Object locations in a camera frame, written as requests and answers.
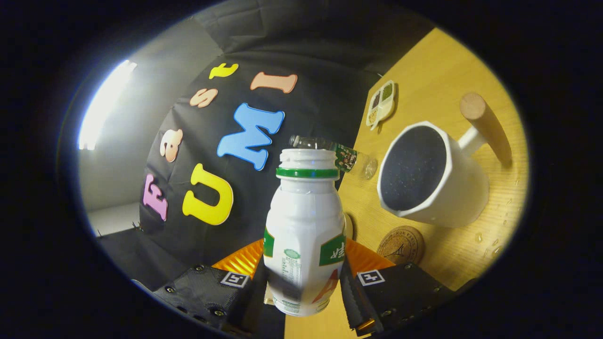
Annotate white divided tray of beans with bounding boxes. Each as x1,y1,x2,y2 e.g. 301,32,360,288
366,80,396,131

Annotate white juice bottle green band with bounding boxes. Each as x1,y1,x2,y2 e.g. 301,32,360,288
263,149,347,317

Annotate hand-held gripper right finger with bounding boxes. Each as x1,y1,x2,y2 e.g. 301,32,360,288
340,239,456,338

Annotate clear plastic water bottle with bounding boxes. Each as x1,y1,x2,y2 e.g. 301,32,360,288
289,136,378,180

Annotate white cup with wooden handle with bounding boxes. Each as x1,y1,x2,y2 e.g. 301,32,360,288
377,92,513,229

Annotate round cork coaster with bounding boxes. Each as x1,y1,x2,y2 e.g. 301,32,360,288
376,226,425,265

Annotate wooden table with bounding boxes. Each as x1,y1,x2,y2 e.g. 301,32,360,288
283,27,529,339

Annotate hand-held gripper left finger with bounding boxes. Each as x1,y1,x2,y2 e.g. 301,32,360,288
153,238,274,333

